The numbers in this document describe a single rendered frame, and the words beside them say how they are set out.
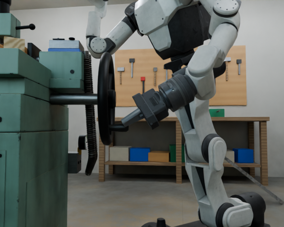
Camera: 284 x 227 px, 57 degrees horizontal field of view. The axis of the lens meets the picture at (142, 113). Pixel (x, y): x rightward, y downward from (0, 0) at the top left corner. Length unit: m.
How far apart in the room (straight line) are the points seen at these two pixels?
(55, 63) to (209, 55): 0.47
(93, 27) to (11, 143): 0.87
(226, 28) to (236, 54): 3.41
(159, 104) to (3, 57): 0.39
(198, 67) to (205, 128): 0.59
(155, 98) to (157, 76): 3.40
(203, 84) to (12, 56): 0.48
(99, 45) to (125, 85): 2.85
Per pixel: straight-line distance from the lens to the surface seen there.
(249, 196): 1.59
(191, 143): 1.30
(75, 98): 0.83
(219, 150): 1.27
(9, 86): 0.70
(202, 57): 0.75
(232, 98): 4.15
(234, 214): 1.40
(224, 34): 0.86
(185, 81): 0.72
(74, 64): 0.86
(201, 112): 1.25
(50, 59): 0.88
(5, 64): 0.67
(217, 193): 1.37
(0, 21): 0.94
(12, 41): 0.73
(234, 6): 0.92
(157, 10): 1.18
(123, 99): 4.13
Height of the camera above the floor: 0.72
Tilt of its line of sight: 3 degrees up
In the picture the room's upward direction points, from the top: straight up
